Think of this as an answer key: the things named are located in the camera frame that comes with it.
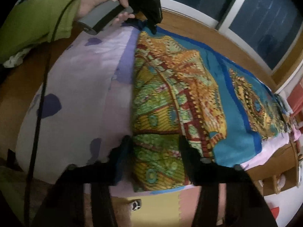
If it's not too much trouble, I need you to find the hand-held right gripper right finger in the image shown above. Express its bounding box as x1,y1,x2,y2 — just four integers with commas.
179,136,278,227

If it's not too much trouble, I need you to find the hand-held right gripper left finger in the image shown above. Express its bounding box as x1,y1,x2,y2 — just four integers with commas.
32,135,133,227

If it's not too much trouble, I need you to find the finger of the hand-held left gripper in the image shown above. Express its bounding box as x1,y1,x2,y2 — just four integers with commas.
147,19,159,35

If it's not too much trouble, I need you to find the colourful patterned blue cloth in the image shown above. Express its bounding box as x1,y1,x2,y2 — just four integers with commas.
130,22,293,195

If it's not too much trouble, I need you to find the person's left forearm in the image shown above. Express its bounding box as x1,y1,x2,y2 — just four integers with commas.
0,0,83,63

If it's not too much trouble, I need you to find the person's left hand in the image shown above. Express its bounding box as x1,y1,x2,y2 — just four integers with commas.
79,0,136,26

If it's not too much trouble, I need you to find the small black-and-white object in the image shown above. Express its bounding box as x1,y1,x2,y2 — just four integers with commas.
131,199,143,211

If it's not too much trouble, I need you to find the foam puzzle floor mat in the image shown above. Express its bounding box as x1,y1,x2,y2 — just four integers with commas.
80,187,239,227

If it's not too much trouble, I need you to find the lilac dotted mat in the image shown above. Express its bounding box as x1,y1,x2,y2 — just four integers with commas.
18,25,291,192

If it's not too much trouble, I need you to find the window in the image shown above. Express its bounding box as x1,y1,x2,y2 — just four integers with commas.
151,0,303,93

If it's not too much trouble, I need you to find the red and cream curtain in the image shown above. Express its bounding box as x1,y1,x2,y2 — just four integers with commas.
287,80,303,121

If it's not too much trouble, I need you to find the white patterned cloth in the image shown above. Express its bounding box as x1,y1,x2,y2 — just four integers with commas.
3,48,32,68

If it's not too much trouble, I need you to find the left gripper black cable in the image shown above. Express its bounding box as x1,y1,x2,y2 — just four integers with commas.
24,0,84,227

